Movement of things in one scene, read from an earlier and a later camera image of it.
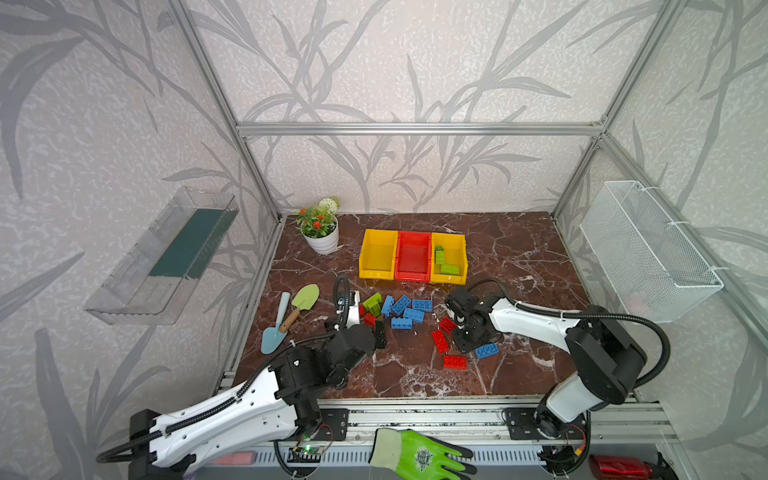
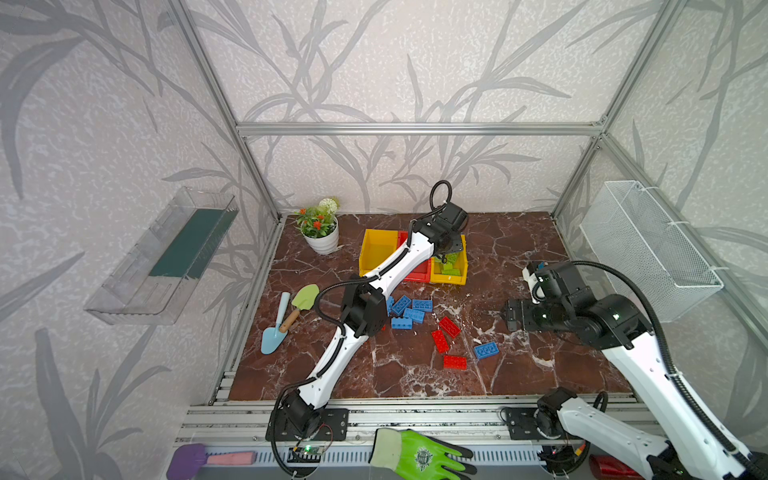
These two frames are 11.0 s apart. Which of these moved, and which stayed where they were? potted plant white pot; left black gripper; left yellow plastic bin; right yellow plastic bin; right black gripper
Moved: right black gripper; left black gripper
Stayed: potted plant white pot; left yellow plastic bin; right yellow plastic bin
